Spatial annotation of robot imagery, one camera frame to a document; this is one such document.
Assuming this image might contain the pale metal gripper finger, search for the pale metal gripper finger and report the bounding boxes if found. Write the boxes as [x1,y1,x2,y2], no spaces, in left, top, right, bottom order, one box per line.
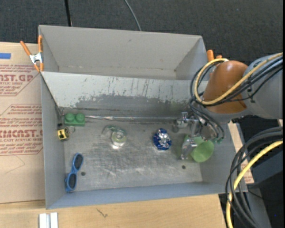
[180,138,198,161]
[172,112,193,133]

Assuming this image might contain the green plastic cup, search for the green plastic cup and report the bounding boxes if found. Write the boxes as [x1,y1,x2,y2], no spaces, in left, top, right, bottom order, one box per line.
[180,134,215,163]

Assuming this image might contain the blue crumpled foil wrapper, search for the blue crumpled foil wrapper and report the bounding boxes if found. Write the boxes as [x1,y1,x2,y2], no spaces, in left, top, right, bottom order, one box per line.
[152,128,173,151]

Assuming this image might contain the grey metal bin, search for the grey metal bin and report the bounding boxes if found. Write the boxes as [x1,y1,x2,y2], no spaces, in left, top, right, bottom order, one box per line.
[38,24,249,210]

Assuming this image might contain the green toy brick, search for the green toy brick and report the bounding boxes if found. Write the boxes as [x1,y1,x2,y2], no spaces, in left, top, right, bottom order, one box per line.
[64,113,86,127]

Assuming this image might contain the blue sunglasses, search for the blue sunglasses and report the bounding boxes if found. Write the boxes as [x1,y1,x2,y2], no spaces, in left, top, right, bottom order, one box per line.
[65,152,84,194]

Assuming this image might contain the yellow and black tape measure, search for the yellow and black tape measure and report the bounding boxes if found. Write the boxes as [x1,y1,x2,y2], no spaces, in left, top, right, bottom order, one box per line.
[57,126,76,142]

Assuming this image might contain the brown cardboard board, red print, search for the brown cardboard board, red print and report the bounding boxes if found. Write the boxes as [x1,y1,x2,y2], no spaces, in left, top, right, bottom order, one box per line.
[0,41,46,205]

